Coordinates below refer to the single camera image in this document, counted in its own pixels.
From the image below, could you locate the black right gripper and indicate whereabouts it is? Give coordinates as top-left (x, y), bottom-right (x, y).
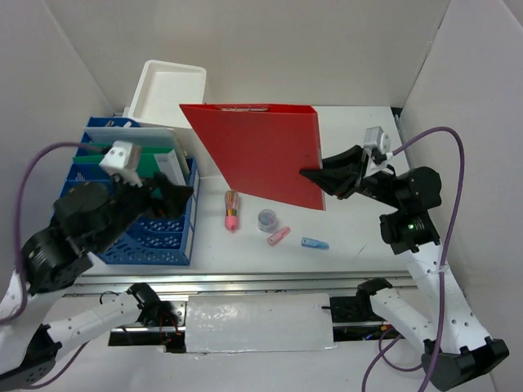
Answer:
top-left (297, 141), bottom-right (402, 207)

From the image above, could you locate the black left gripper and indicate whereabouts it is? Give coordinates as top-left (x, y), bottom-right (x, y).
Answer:
top-left (92, 168), bottom-right (194, 253)

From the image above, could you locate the green clip file folder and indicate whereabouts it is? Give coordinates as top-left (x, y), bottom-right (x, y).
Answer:
top-left (70, 146), bottom-right (190, 185)

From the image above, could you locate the red file folder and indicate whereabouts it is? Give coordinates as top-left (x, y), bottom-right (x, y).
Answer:
top-left (180, 104), bottom-right (325, 211)

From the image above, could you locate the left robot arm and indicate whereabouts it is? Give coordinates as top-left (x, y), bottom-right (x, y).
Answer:
top-left (1, 172), bottom-right (194, 391)

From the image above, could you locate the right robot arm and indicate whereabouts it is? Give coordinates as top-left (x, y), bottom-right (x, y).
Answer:
top-left (300, 145), bottom-right (509, 391)

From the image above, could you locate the white foam drawer box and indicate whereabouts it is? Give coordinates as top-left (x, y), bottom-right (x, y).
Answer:
top-left (127, 60), bottom-right (207, 134)

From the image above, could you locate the white cover panel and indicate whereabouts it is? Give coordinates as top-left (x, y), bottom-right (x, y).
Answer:
top-left (185, 293), bottom-right (335, 354)

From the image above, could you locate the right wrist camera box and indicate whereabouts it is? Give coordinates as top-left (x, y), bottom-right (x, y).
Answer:
top-left (363, 127), bottom-right (391, 164)

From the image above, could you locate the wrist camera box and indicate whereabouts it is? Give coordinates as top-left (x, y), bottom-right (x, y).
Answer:
top-left (363, 127), bottom-right (391, 164)
top-left (99, 140), bottom-right (142, 187)

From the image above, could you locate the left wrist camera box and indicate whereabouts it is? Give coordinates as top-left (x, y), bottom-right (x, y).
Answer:
top-left (99, 140), bottom-right (142, 187)

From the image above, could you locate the aluminium mounting rail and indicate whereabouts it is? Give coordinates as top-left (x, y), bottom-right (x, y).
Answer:
top-left (69, 271), bottom-right (415, 296)

